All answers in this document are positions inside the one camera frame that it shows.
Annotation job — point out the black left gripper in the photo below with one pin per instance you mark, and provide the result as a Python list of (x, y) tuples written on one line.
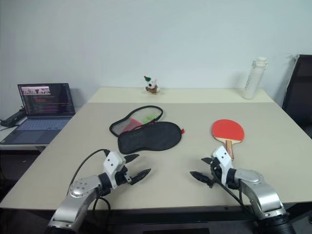
[(121, 177)]

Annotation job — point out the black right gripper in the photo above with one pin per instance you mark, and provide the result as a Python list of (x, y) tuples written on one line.
[(215, 173)]

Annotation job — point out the red and black zippered case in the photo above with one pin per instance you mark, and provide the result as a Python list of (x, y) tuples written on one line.
[(148, 136)]

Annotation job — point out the red table tennis paddle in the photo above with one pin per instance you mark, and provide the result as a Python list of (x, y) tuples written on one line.
[(226, 129)]

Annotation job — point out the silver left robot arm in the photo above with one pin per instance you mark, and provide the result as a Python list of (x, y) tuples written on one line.
[(78, 192)]

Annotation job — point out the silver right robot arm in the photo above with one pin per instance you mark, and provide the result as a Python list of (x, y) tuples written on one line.
[(258, 192)]

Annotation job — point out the small white plush toy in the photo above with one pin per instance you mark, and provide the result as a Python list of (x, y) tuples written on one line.
[(151, 85)]

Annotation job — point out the white water bottle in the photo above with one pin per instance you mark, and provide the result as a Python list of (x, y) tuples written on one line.
[(253, 78)]

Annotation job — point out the open grey laptop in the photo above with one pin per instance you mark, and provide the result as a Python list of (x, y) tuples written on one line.
[(46, 97)]

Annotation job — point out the black panel with grey edge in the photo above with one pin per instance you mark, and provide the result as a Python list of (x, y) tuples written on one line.
[(298, 95)]

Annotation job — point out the black device with green light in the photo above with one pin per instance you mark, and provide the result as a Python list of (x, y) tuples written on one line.
[(12, 119)]

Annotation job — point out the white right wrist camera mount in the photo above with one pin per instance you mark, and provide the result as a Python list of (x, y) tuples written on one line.
[(223, 156)]

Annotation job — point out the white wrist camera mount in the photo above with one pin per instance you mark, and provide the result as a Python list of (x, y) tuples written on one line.
[(223, 156), (112, 163)]

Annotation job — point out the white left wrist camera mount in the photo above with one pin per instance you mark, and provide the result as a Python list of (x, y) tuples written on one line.
[(112, 163)]

